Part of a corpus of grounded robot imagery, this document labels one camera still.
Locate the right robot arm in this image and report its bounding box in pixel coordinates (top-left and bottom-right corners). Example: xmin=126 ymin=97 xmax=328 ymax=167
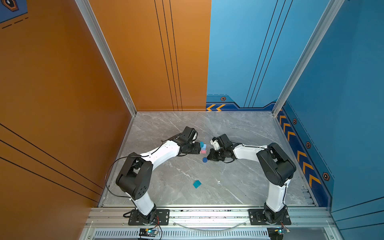
xmin=208 ymin=134 xmax=297 ymax=226

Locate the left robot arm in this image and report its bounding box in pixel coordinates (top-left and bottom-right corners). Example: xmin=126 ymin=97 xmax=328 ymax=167
xmin=116 ymin=127 xmax=201 ymax=224

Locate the teal cube block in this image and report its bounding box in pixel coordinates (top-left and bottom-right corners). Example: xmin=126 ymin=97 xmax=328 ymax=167
xmin=193 ymin=180 xmax=202 ymax=189

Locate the left green circuit board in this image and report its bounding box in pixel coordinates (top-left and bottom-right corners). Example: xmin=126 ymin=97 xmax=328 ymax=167
xmin=139 ymin=228 xmax=160 ymax=240

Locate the green circuit board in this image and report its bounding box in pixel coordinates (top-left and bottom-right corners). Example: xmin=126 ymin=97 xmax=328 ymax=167
xmin=139 ymin=228 xmax=160 ymax=240
xmin=267 ymin=228 xmax=291 ymax=240

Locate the right green circuit board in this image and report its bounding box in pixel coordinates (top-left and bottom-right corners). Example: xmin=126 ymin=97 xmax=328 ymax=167
xmin=267 ymin=228 xmax=291 ymax=240

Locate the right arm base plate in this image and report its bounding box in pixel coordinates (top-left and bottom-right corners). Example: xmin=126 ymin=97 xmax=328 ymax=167
xmin=248 ymin=208 xmax=292 ymax=226

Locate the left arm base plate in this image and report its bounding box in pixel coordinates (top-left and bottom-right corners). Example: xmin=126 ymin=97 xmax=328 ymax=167
xmin=128 ymin=209 xmax=170 ymax=226

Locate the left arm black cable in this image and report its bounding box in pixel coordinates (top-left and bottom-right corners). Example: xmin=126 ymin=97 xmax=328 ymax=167
xmin=104 ymin=155 xmax=133 ymax=199

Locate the aluminium front rail frame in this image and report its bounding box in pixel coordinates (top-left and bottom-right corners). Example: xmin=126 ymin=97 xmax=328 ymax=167
xmin=80 ymin=206 xmax=343 ymax=240

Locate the left aluminium corner post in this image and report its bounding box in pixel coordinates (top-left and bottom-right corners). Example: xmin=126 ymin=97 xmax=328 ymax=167
xmin=75 ymin=0 xmax=137 ymax=117

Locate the aluminium corner post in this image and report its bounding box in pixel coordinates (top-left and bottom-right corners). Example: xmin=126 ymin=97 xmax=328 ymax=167
xmin=272 ymin=0 xmax=345 ymax=118
xmin=75 ymin=0 xmax=137 ymax=117

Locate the right aluminium corner post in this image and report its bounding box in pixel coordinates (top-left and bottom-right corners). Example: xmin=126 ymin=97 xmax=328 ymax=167
xmin=272 ymin=0 xmax=345 ymax=118

